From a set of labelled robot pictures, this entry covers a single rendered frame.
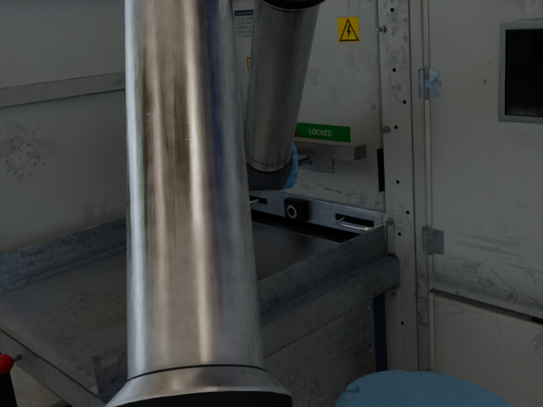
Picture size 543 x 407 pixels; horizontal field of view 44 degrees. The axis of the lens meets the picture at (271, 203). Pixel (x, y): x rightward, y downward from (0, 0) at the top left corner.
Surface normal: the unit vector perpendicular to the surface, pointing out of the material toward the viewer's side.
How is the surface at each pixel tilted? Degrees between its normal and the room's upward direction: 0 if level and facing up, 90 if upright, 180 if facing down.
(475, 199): 90
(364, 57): 90
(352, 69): 90
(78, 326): 0
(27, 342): 0
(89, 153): 90
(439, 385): 9
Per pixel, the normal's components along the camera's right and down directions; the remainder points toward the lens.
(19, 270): 0.69, 0.15
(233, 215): 0.77, -0.33
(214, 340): 0.39, -0.41
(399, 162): -0.72, 0.26
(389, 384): 0.06, -0.97
